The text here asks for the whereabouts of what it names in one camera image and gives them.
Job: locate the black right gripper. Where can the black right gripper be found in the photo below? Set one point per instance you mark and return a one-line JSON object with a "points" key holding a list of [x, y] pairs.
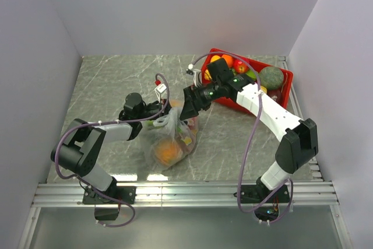
{"points": [[194, 102]]}

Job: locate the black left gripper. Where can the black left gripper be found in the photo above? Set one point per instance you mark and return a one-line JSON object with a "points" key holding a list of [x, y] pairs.
{"points": [[165, 109]]}

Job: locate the yellow orange fake mango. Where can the yellow orange fake mango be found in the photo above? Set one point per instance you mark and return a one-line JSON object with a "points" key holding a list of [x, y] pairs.
{"points": [[176, 103]]}

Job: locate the clear plastic bag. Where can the clear plastic bag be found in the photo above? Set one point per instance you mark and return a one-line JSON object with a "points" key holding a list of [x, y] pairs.
{"points": [[155, 131]]}

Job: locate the orange fake pineapple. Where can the orange fake pineapple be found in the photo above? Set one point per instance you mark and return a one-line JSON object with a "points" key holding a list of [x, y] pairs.
{"points": [[168, 152]]}

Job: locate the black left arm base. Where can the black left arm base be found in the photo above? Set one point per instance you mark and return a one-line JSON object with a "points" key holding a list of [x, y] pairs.
{"points": [[108, 204]]}

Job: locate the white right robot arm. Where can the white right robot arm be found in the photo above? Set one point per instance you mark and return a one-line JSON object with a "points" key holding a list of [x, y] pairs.
{"points": [[298, 139]]}

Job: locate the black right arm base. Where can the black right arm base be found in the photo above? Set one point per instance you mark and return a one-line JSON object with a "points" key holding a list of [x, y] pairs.
{"points": [[254, 194]]}

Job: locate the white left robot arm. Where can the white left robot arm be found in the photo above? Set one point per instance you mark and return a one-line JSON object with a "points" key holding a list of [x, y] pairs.
{"points": [[79, 148]]}

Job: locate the bumpy yellow fake citron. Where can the bumpy yellow fake citron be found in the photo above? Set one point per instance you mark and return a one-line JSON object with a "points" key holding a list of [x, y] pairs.
{"points": [[207, 75]]}

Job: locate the yellow fake lemon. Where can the yellow fake lemon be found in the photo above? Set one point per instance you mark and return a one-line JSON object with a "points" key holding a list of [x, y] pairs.
{"points": [[215, 58]]}

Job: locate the orange fake orange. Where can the orange fake orange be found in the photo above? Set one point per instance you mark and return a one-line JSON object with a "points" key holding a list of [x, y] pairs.
{"points": [[229, 60]]}

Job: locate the red fake pomegranate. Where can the red fake pomegranate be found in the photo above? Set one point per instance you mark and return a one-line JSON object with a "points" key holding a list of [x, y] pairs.
{"points": [[240, 66]]}

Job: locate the green fake starfruit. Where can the green fake starfruit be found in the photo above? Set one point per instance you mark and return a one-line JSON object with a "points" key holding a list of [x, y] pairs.
{"points": [[251, 74]]}

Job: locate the pale yellow fake pear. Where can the pale yellow fake pear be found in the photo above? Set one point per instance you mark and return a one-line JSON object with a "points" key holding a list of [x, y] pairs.
{"points": [[264, 89]]}

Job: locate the dark red fake plum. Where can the dark red fake plum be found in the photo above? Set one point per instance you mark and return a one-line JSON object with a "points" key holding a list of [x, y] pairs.
{"points": [[275, 95]]}

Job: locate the green fake cantaloupe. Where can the green fake cantaloupe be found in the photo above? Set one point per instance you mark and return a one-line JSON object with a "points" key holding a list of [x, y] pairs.
{"points": [[271, 77]]}

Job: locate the red plastic tray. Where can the red plastic tray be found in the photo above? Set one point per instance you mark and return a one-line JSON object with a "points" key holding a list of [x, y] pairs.
{"points": [[257, 66]]}

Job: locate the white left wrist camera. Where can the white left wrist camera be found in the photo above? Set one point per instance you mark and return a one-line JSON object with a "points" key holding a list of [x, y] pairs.
{"points": [[160, 90]]}

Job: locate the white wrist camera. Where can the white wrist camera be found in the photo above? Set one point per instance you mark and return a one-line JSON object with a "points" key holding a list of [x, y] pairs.
{"points": [[195, 73], [160, 90]]}

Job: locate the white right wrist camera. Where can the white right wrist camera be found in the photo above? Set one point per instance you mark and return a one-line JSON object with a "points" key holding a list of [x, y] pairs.
{"points": [[195, 73]]}

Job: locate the aluminium mounting rail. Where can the aluminium mounting rail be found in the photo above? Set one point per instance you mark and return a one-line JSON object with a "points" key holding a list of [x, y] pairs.
{"points": [[181, 194]]}

